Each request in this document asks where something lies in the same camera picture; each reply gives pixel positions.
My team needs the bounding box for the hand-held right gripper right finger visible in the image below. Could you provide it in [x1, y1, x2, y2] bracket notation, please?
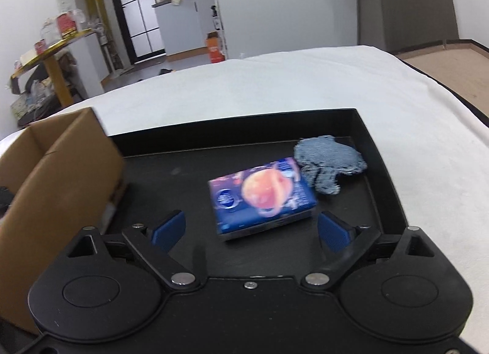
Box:
[300, 212, 436, 289]

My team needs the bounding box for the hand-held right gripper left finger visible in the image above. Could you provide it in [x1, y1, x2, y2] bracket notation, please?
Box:
[69, 209, 203, 289]

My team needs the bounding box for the black tray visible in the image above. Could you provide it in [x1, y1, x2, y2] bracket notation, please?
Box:
[97, 107, 410, 278]

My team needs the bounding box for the blue tissue pack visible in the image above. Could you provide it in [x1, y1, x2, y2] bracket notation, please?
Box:
[208, 157, 318, 242]

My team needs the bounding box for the brown cardboard box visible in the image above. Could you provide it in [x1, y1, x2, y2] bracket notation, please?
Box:
[0, 107, 127, 334]

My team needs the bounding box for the grey knitted cloth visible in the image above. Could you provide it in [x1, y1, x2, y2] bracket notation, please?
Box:
[293, 135, 368, 196]

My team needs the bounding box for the pile of clutter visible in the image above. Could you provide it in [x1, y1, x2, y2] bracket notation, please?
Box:
[9, 79, 65, 125]

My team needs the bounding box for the orange box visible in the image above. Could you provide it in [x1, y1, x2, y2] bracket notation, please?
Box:
[205, 31, 224, 64]

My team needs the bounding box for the yellow round table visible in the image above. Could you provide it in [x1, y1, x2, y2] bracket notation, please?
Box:
[9, 29, 98, 108]

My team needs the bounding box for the white kitchen cabinet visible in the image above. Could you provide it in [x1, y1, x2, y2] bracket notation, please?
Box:
[153, 0, 220, 58]

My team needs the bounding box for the framed brown board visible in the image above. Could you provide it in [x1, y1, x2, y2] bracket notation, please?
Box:
[395, 39, 489, 125]

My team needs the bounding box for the black-framed glass door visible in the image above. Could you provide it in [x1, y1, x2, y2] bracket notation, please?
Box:
[103, 0, 167, 66]

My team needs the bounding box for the clear glass jar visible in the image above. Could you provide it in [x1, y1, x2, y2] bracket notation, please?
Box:
[41, 20, 58, 44]

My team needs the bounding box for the grey upholstered panel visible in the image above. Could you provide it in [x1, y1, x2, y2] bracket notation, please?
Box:
[355, 0, 459, 53]

